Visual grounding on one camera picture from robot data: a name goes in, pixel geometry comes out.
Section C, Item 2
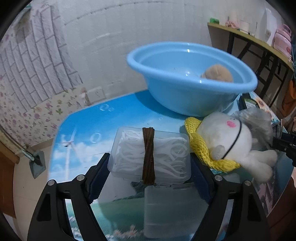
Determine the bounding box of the wooden side table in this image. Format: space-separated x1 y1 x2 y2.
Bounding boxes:
207 22 293 107

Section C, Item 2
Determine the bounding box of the long clear plastic case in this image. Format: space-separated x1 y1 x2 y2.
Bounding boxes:
144 183 208 239

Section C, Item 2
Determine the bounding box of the green small box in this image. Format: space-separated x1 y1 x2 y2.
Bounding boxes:
210 18 220 24

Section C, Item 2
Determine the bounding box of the beige plush toy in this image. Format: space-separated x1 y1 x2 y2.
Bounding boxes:
201 64 233 83

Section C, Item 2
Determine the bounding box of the blue plastic basin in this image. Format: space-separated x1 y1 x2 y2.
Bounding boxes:
126 42 258 117

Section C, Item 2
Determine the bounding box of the white plush with yellow net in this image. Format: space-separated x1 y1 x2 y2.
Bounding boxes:
185 112 278 183

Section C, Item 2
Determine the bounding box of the dustpan with handle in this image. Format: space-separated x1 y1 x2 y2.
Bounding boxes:
1 126 46 179

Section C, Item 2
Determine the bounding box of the bag of white balls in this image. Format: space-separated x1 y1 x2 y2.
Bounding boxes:
231 108 274 150

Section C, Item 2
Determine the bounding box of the clear box of floss picks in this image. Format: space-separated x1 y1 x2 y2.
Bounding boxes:
108 126 191 185

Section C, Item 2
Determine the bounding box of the white cup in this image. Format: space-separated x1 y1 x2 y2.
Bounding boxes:
239 20 250 34

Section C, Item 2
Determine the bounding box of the white kettle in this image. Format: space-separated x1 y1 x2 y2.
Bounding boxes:
258 8 281 46

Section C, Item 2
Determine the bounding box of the black lotion bottle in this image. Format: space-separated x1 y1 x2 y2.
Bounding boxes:
238 93 259 110

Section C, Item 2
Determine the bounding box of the pink lunch jar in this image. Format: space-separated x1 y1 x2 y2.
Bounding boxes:
272 24 292 58

